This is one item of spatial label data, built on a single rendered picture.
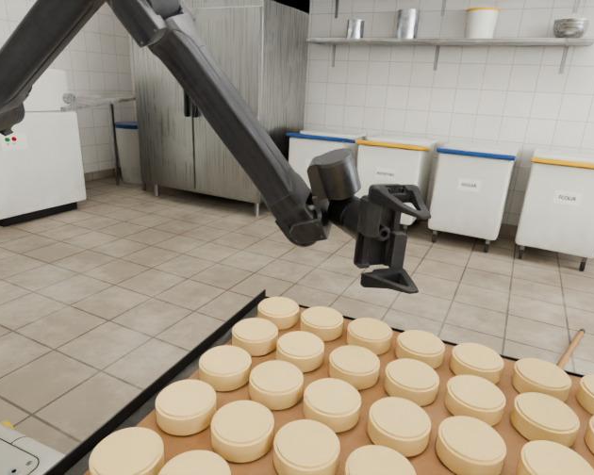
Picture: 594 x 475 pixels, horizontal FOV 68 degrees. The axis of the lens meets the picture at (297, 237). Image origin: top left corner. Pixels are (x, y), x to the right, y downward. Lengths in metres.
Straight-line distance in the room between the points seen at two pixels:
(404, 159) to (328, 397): 3.26
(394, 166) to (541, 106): 1.26
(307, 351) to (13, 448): 1.06
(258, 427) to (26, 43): 0.63
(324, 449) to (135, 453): 0.14
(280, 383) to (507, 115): 3.84
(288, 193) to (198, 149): 3.56
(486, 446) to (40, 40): 0.73
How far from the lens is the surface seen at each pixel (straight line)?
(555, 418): 0.45
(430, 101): 4.21
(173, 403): 0.40
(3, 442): 1.44
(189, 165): 4.30
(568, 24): 3.89
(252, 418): 0.38
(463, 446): 0.39
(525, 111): 4.13
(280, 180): 0.66
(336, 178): 0.64
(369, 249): 0.62
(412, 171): 3.60
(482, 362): 0.49
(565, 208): 3.56
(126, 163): 5.43
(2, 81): 0.85
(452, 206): 3.59
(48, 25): 0.76
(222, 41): 3.99
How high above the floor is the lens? 1.18
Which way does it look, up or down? 19 degrees down
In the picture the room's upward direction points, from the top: 3 degrees clockwise
